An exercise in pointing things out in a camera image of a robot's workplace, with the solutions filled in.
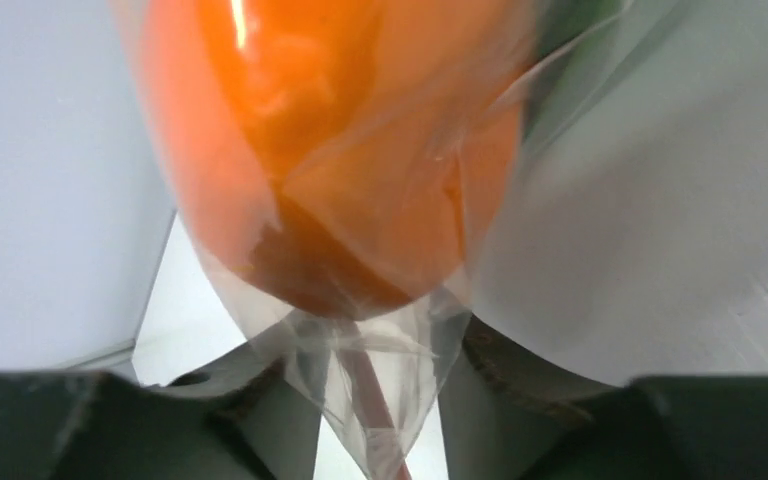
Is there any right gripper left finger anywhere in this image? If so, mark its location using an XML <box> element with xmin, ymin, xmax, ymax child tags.
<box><xmin>0</xmin><ymin>346</ymin><xmax>320</xmax><ymax>479</ymax></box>

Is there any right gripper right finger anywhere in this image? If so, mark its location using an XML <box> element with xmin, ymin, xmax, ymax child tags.
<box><xmin>439</xmin><ymin>318</ymin><xmax>768</xmax><ymax>479</ymax></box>

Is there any clear zip top bag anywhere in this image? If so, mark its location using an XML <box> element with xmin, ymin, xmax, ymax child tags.
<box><xmin>108</xmin><ymin>0</ymin><xmax>768</xmax><ymax>480</ymax></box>

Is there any fake orange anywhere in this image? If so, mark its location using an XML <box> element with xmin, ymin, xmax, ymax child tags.
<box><xmin>134</xmin><ymin>1</ymin><xmax>538</xmax><ymax>321</ymax></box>

